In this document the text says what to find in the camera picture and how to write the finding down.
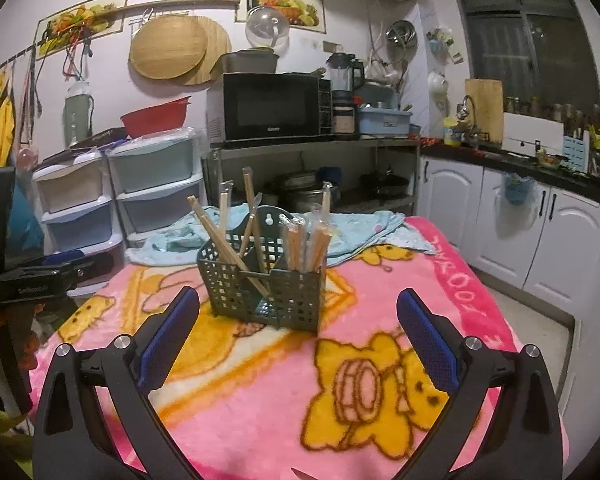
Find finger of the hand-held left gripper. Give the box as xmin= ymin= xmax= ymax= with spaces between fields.
xmin=0 ymin=269 xmax=81 ymax=306
xmin=15 ymin=250 xmax=115 ymax=286

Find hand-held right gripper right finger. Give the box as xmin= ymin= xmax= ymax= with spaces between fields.
xmin=396 ymin=288 xmax=563 ymax=480

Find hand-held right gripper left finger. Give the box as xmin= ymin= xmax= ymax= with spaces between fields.
xmin=32 ymin=286 xmax=201 ymax=480

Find green plastic utensil basket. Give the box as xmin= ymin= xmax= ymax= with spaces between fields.
xmin=196 ymin=205 xmax=328 ymax=333

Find pile of wooden chopsticks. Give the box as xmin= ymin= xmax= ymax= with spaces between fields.
xmin=187 ymin=167 xmax=338 ymax=291

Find person's left hand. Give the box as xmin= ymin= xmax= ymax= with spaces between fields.
xmin=0 ymin=310 xmax=37 ymax=396

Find pink printed blanket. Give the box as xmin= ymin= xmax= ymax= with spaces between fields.
xmin=27 ymin=215 xmax=568 ymax=480

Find drawer tower with beige drawer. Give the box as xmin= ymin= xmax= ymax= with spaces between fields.
xmin=31 ymin=152 xmax=126 ymax=301

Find yellow hanging cloth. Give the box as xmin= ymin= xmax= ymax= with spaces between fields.
xmin=0 ymin=67 xmax=17 ymax=166

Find dark flat tray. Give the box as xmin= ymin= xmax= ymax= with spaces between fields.
xmin=69 ymin=127 xmax=131 ymax=151

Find light blue printed cloth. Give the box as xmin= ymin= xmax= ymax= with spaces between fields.
xmin=125 ymin=204 xmax=433 ymax=268

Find green hanging bottle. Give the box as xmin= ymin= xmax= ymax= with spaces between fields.
xmin=62 ymin=80 xmax=95 ymax=148

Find drawer tower with teal drawer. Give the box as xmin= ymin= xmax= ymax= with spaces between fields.
xmin=105 ymin=127 xmax=204 ymax=251

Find black frying pan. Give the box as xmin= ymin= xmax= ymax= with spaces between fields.
xmin=360 ymin=170 xmax=411 ymax=198

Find red plastic basin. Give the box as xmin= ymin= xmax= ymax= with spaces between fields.
xmin=120 ymin=96 xmax=192 ymax=138

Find white kitchen cabinets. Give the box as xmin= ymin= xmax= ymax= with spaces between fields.
xmin=417 ymin=152 xmax=600 ymax=311

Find blue hanging bag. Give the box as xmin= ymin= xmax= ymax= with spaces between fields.
xmin=500 ymin=172 xmax=537 ymax=206

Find blue dish rack box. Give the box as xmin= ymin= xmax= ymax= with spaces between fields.
xmin=357 ymin=105 xmax=413 ymax=140

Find metal shelf rack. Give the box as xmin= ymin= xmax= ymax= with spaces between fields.
xmin=202 ymin=135 xmax=421 ymax=221

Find round bamboo tray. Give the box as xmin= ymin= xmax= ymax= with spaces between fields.
xmin=129 ymin=12 xmax=208 ymax=80

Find wooden cutting board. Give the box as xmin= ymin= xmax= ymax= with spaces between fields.
xmin=464 ymin=78 xmax=505 ymax=143

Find blue knife block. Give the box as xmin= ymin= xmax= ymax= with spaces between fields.
xmin=562 ymin=132 xmax=591 ymax=171

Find metal faucet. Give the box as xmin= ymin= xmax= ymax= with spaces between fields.
xmin=455 ymin=95 xmax=478 ymax=136

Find black microwave oven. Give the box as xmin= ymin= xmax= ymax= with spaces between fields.
xmin=206 ymin=72 xmax=333 ymax=143

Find round wooden board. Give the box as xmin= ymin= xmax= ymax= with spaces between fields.
xmin=180 ymin=16 xmax=232 ymax=86

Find row of glass jars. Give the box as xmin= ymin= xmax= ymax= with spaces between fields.
xmin=504 ymin=95 xmax=600 ymax=126

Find grey plastic container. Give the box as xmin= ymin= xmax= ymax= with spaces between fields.
xmin=211 ymin=49 xmax=280 ymax=75

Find black blender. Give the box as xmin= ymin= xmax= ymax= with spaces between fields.
xmin=326 ymin=52 xmax=366 ymax=141

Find clear dome lid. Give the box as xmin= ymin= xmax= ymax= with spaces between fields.
xmin=245 ymin=5 xmax=291 ymax=51

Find steel hanging bowl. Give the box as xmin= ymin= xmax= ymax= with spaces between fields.
xmin=385 ymin=19 xmax=417 ymax=46

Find dark framed window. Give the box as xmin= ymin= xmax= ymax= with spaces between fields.
xmin=447 ymin=0 xmax=600 ymax=116

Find fruit wall poster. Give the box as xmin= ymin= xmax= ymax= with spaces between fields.
xmin=34 ymin=0 xmax=131 ymax=58
xmin=235 ymin=0 xmax=324 ymax=28

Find white wall jug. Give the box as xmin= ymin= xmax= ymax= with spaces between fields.
xmin=426 ymin=71 xmax=450 ymax=96

